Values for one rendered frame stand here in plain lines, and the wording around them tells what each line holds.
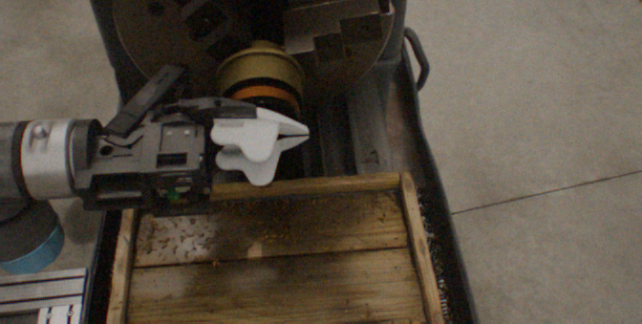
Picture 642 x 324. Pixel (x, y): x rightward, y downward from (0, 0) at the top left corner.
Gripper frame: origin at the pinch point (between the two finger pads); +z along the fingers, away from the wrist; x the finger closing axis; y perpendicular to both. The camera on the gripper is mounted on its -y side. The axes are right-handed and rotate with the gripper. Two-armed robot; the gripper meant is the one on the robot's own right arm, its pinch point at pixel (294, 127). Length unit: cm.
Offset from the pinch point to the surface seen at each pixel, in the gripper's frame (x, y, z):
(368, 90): -21.3, -25.5, 11.9
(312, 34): 3.1, -10.1, 2.5
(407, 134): -54, -44, 25
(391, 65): -21.9, -31.1, 16.4
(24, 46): -108, -142, -92
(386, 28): -1.3, -15.8, 11.6
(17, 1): -108, -168, -100
